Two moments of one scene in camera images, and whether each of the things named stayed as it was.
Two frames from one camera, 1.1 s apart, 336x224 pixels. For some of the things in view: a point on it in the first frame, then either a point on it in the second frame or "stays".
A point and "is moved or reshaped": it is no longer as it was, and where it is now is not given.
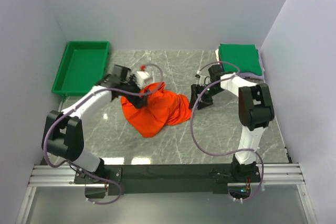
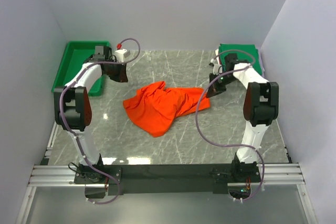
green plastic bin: (84, 64) stays
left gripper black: (137, 101) → (122, 76)
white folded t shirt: (217, 51) stays
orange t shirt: (163, 109) is moved or reshaped
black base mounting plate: (122, 178) stays
